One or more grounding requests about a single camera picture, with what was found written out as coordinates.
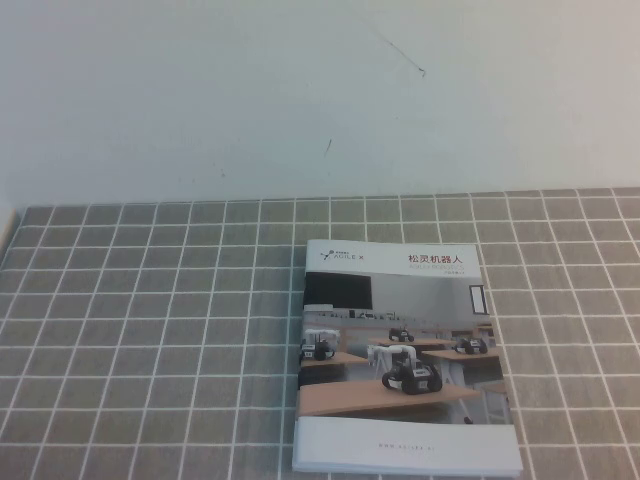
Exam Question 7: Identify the grey white checked tablecloth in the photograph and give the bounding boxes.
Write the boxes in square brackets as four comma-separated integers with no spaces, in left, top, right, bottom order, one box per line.
[0,187,640,480]

